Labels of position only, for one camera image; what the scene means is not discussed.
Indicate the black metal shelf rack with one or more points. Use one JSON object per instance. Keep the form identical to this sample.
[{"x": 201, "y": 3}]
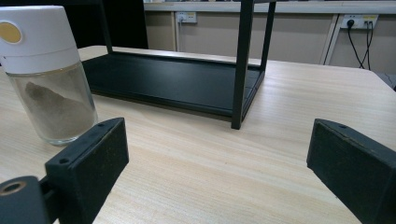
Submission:
[{"x": 168, "y": 81}]

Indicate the small white wall socket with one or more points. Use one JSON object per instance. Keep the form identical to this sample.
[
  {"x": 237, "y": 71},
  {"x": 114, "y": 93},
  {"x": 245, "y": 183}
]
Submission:
[{"x": 186, "y": 17}]

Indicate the wide white wall socket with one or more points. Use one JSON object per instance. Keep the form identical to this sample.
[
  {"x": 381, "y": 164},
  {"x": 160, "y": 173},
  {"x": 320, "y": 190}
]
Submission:
[{"x": 359, "y": 21}]

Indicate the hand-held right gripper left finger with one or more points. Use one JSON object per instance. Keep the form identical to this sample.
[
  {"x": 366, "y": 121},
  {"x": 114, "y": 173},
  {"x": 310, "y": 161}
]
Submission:
[{"x": 93, "y": 161}]

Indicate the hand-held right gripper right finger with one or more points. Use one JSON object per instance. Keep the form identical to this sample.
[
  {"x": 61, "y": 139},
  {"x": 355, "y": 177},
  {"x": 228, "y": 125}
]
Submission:
[{"x": 351, "y": 168}]

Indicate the grey powder glass spice jar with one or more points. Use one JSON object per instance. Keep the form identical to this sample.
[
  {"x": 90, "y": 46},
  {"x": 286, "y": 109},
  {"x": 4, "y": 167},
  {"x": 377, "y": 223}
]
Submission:
[{"x": 46, "y": 46}]

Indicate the black power plug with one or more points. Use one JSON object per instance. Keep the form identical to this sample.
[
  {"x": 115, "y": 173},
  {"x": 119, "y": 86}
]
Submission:
[{"x": 350, "y": 23}]

